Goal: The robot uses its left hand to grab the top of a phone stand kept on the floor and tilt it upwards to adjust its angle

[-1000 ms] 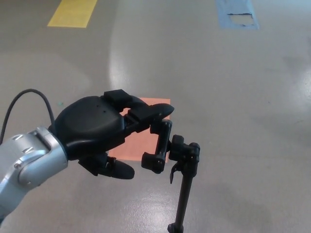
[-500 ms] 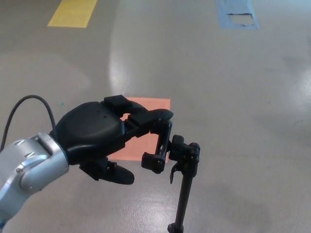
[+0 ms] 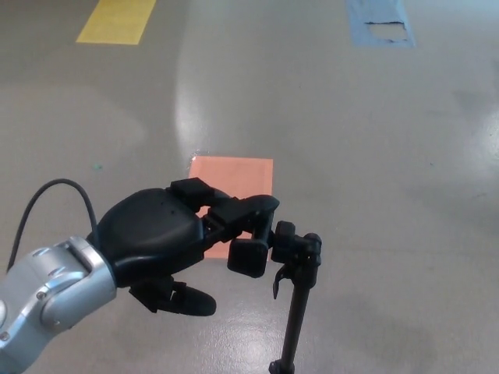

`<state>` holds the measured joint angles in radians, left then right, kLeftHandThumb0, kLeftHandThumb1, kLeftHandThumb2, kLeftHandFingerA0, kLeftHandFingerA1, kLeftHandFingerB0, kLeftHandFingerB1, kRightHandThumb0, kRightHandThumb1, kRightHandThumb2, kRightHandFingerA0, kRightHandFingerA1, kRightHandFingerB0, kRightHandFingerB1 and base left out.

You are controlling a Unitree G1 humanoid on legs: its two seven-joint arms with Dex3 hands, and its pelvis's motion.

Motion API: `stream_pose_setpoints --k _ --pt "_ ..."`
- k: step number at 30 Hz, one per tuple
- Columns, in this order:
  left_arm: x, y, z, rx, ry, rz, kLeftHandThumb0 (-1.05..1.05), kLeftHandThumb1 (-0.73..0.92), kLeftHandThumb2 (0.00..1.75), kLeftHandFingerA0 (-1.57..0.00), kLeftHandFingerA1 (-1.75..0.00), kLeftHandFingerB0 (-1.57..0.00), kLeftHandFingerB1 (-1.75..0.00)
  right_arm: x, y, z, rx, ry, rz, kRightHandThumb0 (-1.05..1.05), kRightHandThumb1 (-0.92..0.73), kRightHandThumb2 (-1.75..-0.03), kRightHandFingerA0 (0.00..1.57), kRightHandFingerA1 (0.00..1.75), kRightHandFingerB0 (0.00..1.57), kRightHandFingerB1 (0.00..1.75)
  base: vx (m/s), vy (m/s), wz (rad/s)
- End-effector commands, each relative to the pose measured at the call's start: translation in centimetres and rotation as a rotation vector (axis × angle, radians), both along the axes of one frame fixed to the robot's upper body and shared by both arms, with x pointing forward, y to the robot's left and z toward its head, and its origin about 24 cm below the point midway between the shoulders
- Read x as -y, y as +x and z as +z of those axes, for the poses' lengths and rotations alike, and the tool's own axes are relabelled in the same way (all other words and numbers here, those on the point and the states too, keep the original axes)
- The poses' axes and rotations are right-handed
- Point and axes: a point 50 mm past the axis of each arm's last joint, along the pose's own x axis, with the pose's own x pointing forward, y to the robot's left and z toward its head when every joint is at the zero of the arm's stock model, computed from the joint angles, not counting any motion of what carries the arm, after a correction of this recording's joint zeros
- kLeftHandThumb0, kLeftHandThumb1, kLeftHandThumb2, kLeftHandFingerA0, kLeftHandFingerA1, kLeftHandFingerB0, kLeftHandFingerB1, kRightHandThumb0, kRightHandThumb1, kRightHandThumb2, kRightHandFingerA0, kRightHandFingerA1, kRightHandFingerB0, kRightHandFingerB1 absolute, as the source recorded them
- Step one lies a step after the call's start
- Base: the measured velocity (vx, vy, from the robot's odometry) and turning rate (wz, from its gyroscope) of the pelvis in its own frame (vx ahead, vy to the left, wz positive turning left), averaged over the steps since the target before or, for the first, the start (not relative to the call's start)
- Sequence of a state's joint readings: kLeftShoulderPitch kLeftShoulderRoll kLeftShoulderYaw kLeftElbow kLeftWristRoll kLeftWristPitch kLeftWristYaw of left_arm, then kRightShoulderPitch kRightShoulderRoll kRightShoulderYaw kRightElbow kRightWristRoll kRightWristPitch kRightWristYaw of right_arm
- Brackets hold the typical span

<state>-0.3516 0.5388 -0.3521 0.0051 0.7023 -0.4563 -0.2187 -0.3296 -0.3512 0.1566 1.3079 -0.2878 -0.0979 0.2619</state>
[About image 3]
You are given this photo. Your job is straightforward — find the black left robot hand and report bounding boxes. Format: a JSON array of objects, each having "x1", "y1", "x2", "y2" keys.
[{"x1": 86, "y1": 177, "x2": 281, "y2": 317}]

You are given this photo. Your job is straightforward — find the black phone stand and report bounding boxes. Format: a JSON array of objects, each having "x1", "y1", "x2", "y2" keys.
[{"x1": 227, "y1": 221, "x2": 324, "y2": 374}]

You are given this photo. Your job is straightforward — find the orange floor marking rectangle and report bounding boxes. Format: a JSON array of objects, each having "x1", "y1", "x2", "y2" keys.
[{"x1": 188, "y1": 156, "x2": 274, "y2": 259}]

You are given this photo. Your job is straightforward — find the yellow floor marking rectangle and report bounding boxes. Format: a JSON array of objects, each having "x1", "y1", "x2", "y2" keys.
[{"x1": 76, "y1": 0, "x2": 157, "y2": 45}]

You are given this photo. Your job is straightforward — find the torn blue floor marking rectangle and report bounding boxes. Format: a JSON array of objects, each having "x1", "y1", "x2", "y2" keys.
[{"x1": 346, "y1": 0, "x2": 416, "y2": 48}]

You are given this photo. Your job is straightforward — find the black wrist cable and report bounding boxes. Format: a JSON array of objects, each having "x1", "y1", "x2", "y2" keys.
[{"x1": 6, "y1": 178, "x2": 99, "y2": 272}]

